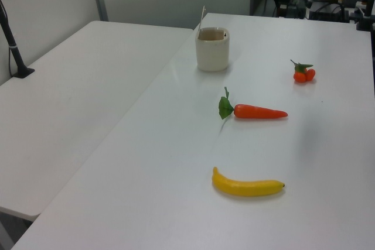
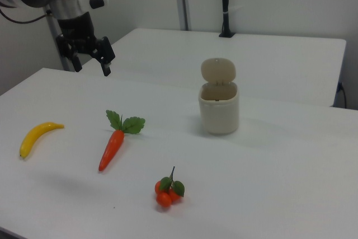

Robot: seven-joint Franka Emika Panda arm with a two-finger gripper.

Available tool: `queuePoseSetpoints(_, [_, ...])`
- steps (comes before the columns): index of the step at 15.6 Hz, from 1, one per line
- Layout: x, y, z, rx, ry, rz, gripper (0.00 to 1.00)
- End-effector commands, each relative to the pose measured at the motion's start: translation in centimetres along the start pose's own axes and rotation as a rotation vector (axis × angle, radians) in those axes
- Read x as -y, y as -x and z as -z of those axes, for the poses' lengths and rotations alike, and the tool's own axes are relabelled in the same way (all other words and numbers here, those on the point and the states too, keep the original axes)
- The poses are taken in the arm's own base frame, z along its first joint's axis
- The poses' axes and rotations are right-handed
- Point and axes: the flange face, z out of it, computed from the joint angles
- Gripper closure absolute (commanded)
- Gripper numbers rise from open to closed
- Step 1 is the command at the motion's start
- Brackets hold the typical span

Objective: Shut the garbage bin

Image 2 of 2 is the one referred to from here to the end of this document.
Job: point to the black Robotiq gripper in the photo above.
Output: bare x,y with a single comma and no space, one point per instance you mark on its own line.
77,30

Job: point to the beige lidded garbage bin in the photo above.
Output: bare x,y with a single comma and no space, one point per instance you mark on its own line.
219,116

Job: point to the grey metal support pole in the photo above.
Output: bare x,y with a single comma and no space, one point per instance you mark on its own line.
54,30

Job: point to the orange toy carrot with leaves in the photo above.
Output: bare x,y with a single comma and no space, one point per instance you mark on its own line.
113,146

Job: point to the yellow toy banana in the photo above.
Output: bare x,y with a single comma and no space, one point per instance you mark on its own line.
33,135

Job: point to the toy tangerine cluster with leaves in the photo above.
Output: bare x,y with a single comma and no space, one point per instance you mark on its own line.
163,198

